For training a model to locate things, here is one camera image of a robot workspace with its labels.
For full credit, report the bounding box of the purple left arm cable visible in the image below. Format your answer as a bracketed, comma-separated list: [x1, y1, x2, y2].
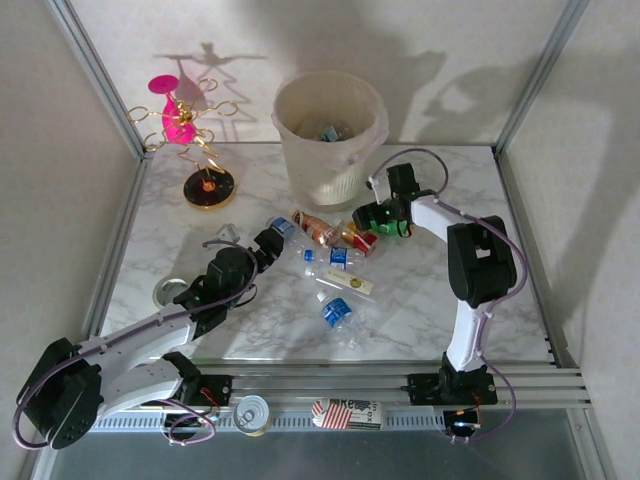
[10, 239, 259, 449]

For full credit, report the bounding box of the translucent plastic bin liner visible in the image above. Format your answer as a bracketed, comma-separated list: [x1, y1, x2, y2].
[271, 70, 391, 171]

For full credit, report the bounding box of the cream ribbed waste bin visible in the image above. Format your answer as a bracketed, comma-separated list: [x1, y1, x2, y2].
[271, 70, 390, 207]

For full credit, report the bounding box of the green plastic bottle yellow cap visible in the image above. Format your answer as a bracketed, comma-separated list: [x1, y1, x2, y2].
[370, 218, 415, 239]

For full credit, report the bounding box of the clear bottle white label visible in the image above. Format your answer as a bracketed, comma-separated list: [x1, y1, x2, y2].
[303, 263, 377, 298]

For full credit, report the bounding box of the aluminium side rail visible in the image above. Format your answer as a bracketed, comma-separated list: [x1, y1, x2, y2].
[494, 149, 584, 369]
[79, 152, 151, 351]

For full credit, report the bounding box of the aluminium frame post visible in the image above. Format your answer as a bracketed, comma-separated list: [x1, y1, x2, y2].
[43, 0, 155, 159]
[492, 0, 592, 157]

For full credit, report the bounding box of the pink wine glass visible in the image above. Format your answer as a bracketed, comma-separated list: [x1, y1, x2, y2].
[148, 74, 199, 147]

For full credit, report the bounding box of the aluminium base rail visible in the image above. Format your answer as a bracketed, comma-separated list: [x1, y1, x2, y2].
[44, 363, 591, 416]

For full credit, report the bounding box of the white tape roll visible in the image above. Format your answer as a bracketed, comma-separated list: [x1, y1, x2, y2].
[153, 278, 189, 306]

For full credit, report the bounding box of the red label drink bottle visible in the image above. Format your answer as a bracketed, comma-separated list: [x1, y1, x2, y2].
[332, 222, 380, 257]

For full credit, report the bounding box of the clear bottle small blue label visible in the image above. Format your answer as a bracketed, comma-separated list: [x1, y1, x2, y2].
[327, 244, 371, 269]

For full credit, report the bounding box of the grey slotted cable duct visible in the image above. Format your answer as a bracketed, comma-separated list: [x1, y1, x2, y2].
[89, 410, 451, 435]

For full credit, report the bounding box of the blue label bottle white cap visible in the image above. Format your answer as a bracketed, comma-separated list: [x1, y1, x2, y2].
[314, 290, 367, 350]

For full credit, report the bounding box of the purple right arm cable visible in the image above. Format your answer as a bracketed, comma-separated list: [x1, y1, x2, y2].
[367, 148, 529, 444]

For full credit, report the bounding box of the gold wire glass rack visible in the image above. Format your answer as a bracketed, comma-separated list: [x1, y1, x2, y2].
[126, 77, 241, 212]

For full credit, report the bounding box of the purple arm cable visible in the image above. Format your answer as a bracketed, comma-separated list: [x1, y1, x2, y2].
[367, 148, 529, 444]
[10, 239, 259, 449]

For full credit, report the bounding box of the silver tin can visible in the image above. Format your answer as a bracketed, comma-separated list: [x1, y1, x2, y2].
[233, 394, 271, 438]

